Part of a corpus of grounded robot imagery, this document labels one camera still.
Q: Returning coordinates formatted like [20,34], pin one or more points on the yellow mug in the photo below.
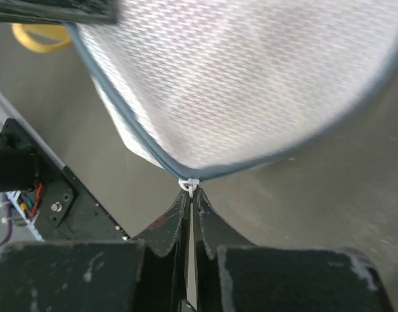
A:
[41,38]

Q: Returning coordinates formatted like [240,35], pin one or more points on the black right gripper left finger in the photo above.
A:
[145,273]

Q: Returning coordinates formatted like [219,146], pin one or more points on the white mesh laundry bag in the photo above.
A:
[204,89]

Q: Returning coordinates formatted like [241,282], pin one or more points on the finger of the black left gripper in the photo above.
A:
[57,12]

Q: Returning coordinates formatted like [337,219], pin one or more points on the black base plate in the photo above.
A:
[67,209]

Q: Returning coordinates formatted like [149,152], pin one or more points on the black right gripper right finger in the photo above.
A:
[234,274]

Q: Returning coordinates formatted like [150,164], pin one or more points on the grey slotted cable duct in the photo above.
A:
[22,205]

